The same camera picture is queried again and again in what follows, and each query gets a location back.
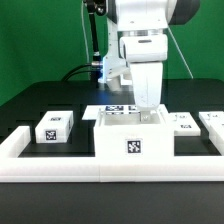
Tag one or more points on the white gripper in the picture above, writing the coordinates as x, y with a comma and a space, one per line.
145, 56

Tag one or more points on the white cabinet body box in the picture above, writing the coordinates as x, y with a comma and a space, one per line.
126, 136

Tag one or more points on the white cabinet top block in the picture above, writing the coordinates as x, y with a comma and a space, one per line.
54, 127

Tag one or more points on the white base marker sheet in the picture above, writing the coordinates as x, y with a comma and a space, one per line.
91, 112

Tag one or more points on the white U-shaped workspace fence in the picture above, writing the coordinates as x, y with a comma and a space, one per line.
14, 168

